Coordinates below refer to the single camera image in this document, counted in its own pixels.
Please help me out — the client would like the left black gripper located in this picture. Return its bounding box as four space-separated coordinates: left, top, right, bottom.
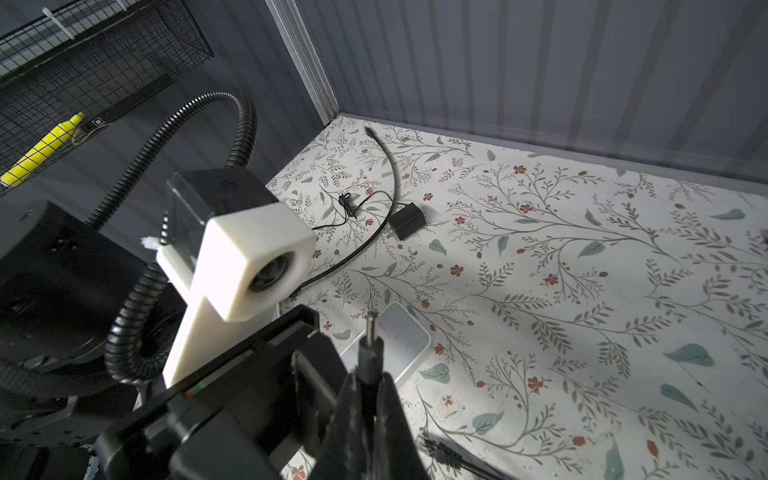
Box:
95 305 347 479

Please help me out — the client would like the floral patterned table mat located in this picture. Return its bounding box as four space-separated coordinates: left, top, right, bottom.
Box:
269 117 767 479

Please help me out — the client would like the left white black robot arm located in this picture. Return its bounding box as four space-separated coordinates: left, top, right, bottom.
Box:
1 200 347 479

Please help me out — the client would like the yellow black striped marker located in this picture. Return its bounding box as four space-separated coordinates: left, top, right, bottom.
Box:
1 112 85 188

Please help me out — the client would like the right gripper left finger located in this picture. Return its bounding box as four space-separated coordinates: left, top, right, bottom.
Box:
309 373 363 480

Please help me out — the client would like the black corrugated cable conduit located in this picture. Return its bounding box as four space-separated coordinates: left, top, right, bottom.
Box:
83 91 259 386

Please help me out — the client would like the black wire wall basket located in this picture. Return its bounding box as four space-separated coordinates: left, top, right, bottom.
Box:
1 1 214 180

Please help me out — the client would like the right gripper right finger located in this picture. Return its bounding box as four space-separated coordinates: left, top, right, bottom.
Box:
377 373 429 480

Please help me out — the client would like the white network switch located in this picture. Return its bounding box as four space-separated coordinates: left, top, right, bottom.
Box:
369 302 434 388

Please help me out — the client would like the long black cable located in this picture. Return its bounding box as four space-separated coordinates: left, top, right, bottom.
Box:
290 125 404 299
419 434 511 480

